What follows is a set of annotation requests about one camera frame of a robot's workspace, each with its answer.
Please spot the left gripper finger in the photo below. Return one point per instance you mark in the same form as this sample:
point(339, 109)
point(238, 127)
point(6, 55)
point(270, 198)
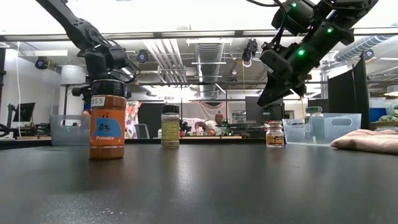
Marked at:
point(81, 91)

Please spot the green lid spice jar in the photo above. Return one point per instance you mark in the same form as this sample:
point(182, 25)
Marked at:
point(314, 119)

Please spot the small copper lid spice jar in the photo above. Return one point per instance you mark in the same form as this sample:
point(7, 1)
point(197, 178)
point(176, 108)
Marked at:
point(275, 137)

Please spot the yellow-green spice jar black lid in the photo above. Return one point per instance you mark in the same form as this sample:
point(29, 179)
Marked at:
point(170, 130)

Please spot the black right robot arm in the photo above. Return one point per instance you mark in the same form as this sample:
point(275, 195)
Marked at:
point(342, 15)

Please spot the black background robot arm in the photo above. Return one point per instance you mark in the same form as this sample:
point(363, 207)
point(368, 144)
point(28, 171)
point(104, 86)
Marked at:
point(185, 127)

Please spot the black monitor on arm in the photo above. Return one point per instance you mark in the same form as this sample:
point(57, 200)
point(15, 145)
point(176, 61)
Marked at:
point(25, 112)

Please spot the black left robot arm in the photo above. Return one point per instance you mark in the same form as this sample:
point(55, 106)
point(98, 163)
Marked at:
point(71, 21)

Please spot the black desk monitor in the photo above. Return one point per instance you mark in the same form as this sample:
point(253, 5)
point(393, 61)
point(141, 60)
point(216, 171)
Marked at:
point(270, 113)

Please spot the smoky grey plastic bin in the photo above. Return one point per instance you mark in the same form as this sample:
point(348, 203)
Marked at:
point(68, 133)

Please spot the black partition panel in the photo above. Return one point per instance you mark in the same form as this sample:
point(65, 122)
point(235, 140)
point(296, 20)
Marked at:
point(348, 99)

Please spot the black hanging overhead device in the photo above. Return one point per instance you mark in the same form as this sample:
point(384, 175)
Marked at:
point(250, 49)

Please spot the floral cloth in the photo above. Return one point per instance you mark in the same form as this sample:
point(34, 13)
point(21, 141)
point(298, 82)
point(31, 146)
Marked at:
point(132, 115)

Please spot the grey office chair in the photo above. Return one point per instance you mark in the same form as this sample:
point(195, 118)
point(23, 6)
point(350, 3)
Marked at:
point(141, 130)

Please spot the person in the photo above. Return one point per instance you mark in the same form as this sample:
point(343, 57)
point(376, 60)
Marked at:
point(213, 126)

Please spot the grey hanging sheet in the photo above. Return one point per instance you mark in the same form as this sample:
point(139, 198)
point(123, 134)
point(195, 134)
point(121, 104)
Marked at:
point(203, 109)

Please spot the blue storage bin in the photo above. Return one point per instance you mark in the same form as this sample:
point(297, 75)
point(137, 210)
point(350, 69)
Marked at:
point(377, 114)

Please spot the pink folded cloth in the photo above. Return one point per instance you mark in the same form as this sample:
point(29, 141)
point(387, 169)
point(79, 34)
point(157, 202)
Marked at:
point(367, 141)

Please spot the black table mat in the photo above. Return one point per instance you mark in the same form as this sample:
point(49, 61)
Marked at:
point(199, 186)

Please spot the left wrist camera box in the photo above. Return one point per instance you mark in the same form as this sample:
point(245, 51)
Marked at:
point(119, 57)

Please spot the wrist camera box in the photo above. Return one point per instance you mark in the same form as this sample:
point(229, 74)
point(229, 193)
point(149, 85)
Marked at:
point(275, 62)
point(119, 57)

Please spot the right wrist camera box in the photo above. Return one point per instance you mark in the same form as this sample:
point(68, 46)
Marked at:
point(275, 62)

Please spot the black round ceiling camera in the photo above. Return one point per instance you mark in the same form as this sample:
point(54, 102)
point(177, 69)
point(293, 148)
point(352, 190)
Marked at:
point(142, 56)
point(369, 53)
point(41, 63)

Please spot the silver flexible air duct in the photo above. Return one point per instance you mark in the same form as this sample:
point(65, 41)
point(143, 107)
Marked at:
point(360, 46)

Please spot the grey corrugated ceiling duct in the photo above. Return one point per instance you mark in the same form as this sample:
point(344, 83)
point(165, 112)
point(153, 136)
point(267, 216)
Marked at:
point(209, 56)

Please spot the silver overhead frame beam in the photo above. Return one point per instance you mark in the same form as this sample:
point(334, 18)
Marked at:
point(202, 33)

